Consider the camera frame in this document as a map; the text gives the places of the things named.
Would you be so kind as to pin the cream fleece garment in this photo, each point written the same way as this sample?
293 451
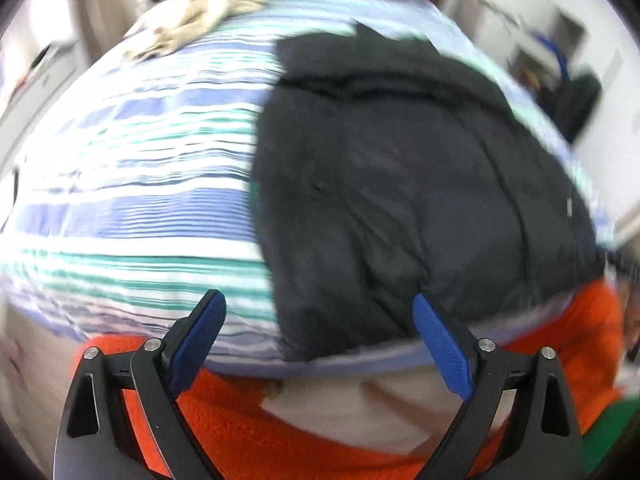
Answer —
195 15

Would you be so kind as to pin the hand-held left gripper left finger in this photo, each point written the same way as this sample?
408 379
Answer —
197 345

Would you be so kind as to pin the bed with striped sheet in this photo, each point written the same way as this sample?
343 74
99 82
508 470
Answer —
140 175

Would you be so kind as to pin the white desk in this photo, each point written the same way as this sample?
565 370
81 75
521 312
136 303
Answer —
480 20

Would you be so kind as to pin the beige curtain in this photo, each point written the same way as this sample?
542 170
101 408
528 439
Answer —
100 5

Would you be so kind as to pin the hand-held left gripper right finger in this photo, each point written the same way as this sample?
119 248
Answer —
442 345

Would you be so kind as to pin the green cloth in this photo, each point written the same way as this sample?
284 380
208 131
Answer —
615 430

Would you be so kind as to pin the black puffer jacket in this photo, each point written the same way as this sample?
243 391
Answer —
390 185

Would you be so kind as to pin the white window sill cabinet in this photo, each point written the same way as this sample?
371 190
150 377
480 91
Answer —
45 85

